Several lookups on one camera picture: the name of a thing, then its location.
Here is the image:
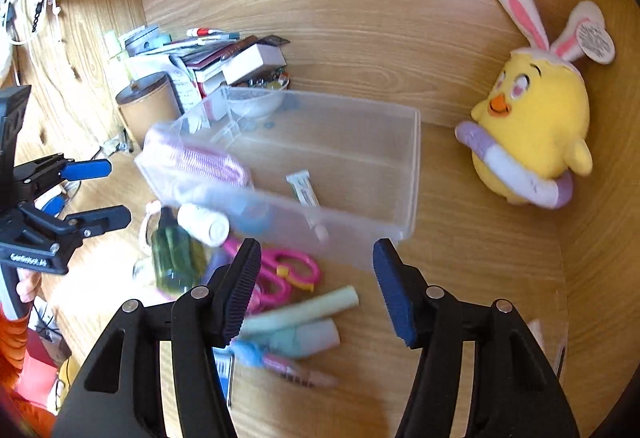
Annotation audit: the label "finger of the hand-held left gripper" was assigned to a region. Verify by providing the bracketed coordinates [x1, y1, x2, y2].
[12, 152, 113, 199]
[22, 205, 132, 239]

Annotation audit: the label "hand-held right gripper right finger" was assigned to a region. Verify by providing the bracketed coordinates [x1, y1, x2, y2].
[372, 238, 581, 438]

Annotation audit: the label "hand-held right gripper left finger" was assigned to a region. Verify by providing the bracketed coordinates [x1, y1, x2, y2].
[52, 238, 263, 438]

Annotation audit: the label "pink braided string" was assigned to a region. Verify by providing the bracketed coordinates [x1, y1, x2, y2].
[140, 201, 163, 249]

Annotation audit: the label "pink safety scissors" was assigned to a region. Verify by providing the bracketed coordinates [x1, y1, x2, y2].
[220, 238, 322, 314]

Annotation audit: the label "green glass bottle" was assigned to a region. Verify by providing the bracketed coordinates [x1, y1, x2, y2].
[151, 205, 208, 296]

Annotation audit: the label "white pill bottle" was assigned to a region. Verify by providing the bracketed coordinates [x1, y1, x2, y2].
[177, 203, 231, 246]

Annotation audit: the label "clear plastic storage box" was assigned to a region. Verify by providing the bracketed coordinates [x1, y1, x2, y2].
[134, 86, 422, 274]

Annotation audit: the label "person's left forearm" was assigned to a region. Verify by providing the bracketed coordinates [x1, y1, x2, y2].
[0, 303, 57, 438]

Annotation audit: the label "person's left hand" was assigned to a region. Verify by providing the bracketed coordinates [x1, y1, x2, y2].
[16, 269, 44, 305]

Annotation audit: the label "light green stick tube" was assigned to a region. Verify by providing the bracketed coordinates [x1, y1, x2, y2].
[240, 285, 360, 334]

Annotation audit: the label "blue barcode pack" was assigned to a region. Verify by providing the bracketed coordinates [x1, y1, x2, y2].
[212, 348, 236, 409]

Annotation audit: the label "white teal tube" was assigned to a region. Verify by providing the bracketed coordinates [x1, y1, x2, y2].
[265, 318, 341, 359]

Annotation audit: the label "blue round item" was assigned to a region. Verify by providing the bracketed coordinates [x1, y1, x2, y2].
[232, 203, 273, 234]

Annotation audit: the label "brown cylindrical container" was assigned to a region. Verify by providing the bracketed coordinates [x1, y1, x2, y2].
[115, 71, 183, 141]

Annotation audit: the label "pink pen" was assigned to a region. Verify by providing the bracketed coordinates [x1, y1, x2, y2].
[262, 353, 338, 389]

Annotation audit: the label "pink mesh bag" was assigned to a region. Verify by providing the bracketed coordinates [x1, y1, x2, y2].
[142, 121, 253, 189]

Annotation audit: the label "white ointment tube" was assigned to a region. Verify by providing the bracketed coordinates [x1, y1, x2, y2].
[286, 171, 331, 241]

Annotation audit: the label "white printed leaflet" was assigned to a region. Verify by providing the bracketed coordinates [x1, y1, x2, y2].
[167, 63, 203, 114]

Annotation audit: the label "stack of books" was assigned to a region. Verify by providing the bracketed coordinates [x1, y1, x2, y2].
[170, 37, 261, 99]

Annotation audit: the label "glass bowl of beads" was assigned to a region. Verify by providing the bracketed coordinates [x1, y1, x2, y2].
[227, 71, 291, 119]

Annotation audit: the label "white cardboard box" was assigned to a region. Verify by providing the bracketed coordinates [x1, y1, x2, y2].
[222, 43, 287, 85]

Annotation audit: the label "yellow chick plush toy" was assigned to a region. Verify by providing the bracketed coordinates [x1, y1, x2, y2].
[455, 0, 616, 210]

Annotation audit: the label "black beaded cord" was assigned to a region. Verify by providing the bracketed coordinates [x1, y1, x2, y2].
[27, 0, 51, 35]

